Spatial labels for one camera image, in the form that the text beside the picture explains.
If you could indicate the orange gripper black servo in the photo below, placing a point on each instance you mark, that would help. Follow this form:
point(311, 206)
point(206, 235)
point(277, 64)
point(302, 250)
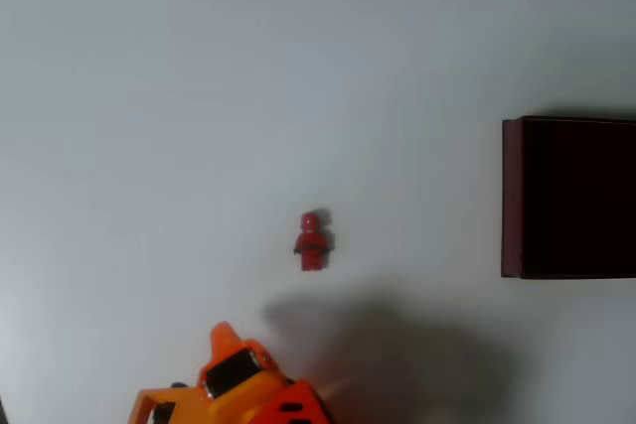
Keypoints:
point(232, 372)

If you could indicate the red toy figure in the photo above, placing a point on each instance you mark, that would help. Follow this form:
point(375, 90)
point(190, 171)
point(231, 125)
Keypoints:
point(312, 245)

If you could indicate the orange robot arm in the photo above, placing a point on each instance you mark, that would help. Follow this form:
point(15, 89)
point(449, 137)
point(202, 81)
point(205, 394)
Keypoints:
point(298, 404)

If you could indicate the dark red open box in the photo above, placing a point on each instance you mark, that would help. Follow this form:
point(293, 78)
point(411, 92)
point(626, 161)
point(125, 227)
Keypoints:
point(571, 195)

